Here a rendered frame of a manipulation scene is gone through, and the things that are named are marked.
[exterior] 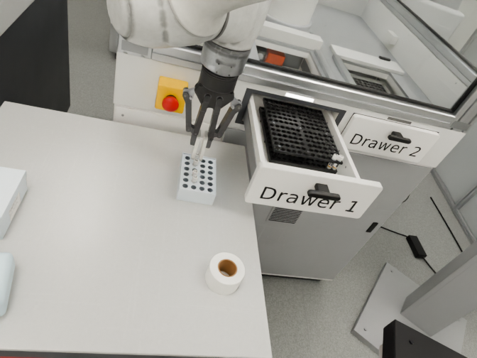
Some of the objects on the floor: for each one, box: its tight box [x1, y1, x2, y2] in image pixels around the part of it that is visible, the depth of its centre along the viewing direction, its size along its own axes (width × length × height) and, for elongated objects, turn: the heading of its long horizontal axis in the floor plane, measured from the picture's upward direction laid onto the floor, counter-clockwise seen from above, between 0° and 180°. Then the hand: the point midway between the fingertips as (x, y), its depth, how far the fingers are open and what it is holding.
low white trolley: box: [0, 102, 273, 358], centre depth 100 cm, size 58×62×76 cm
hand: (199, 145), depth 85 cm, fingers closed, pressing on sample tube
